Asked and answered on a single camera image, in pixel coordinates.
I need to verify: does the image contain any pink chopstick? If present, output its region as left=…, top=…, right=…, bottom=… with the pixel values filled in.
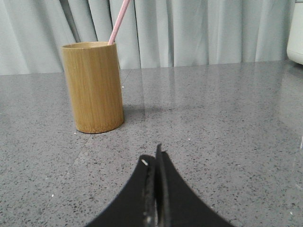
left=108, top=0, right=130, bottom=45

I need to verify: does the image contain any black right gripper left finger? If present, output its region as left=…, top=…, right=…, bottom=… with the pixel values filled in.
left=87, top=155, right=156, bottom=227

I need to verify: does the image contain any bamboo wooden cup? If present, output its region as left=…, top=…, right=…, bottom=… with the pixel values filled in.
left=61, top=42, right=124, bottom=133

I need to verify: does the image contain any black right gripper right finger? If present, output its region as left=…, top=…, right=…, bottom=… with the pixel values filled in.
left=155, top=144, right=232, bottom=227

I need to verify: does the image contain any white appliance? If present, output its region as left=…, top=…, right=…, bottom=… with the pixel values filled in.
left=286, top=0, right=303, bottom=65

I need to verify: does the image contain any grey-white curtain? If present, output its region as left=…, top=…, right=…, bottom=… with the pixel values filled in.
left=0, top=0, right=294, bottom=75

